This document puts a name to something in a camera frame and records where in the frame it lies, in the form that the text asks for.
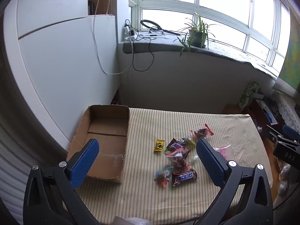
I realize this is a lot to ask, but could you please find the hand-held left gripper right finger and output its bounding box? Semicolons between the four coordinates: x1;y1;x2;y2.
196;138;273;225

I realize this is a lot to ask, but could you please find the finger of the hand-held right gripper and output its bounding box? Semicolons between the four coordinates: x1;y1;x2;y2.
264;125;300;147
282;125;300;139

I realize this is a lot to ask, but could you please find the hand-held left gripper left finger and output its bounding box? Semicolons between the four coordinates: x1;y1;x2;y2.
23;139;100;225

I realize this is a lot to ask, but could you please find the pink-print bread packet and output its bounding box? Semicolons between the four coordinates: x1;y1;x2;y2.
212;144;231;161

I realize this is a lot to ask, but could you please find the clear red date packet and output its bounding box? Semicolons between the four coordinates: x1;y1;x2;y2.
190;123;214;141
165;149;190;169

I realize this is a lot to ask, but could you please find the brown chocolate bar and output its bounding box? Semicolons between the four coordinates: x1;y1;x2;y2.
171;169;198;187

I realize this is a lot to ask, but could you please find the brown cardboard box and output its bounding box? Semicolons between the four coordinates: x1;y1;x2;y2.
66;105;130;184

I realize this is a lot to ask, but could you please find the dark blue-print chocolate bar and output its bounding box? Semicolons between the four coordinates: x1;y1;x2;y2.
166;138;185;152

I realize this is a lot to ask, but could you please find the colourful round candy packet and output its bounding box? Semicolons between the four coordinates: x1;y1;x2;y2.
154;171;169;187

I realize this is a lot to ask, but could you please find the yellow candy packet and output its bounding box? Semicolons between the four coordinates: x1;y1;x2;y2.
153;139;165;153

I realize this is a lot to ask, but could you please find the white lace cloth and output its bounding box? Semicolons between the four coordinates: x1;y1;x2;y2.
273;91;300;125

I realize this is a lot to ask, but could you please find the dark red box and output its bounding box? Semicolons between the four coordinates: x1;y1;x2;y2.
244;98;279;127

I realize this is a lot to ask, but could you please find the green snack bag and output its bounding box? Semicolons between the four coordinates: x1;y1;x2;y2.
239;82;260;107

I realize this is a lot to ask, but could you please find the striped mattress cover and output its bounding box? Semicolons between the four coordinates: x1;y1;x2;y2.
75;108;273;225

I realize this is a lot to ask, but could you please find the white ribbed panel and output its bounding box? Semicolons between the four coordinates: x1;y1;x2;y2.
0;122;71;225

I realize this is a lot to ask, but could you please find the grey plastic wrap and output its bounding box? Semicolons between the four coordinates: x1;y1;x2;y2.
112;216;150;225

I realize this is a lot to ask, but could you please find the white cabinet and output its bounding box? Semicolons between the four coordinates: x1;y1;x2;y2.
3;0;120;155

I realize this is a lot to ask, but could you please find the potted spider plant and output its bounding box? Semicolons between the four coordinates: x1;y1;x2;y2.
173;13;221;57

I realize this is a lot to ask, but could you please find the white power strip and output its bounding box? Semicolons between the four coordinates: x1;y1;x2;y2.
123;26;136;41

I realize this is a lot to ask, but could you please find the yellow green wall picture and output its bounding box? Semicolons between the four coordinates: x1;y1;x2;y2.
278;8;300;91

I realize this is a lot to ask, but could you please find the black cable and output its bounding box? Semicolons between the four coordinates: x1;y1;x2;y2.
125;19;164;71

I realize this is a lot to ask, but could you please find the white cable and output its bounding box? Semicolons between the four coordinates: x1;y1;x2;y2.
93;0;132;75

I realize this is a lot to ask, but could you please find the black ring light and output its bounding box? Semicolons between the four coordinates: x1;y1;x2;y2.
140;19;181;36

